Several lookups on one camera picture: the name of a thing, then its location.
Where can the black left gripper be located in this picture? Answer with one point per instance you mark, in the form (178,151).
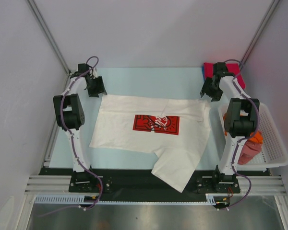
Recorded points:
(101,88)

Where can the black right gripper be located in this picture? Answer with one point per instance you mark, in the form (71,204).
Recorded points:
(206,89)

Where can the white t shirt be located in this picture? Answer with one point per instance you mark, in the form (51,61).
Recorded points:
(176,131)

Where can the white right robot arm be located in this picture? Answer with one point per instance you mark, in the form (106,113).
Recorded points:
(241,120)

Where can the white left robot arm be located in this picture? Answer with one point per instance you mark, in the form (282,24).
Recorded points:
(69,111)

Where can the folded blue t shirt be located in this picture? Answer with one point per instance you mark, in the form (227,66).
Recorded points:
(203,73)

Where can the folded red t shirt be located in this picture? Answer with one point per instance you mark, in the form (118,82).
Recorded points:
(232,67)

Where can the orange t shirt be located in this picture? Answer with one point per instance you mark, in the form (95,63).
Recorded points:
(257,138)

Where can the pink t shirt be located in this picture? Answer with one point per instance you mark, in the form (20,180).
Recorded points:
(249,151)

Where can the white plastic basket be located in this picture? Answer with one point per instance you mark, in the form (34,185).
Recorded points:
(273,152)

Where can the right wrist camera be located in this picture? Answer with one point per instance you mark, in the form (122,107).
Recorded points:
(220,69)

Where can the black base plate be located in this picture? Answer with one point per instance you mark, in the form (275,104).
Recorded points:
(117,184)

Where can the aluminium frame post left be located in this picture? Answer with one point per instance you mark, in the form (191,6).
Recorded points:
(33,7)

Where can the aluminium frame post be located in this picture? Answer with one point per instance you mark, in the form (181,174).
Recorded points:
(33,7)
(272,9)

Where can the white slotted cable duct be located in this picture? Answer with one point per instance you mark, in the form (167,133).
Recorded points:
(86,200)

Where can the aluminium frame post right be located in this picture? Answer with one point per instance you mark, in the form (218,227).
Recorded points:
(272,9)

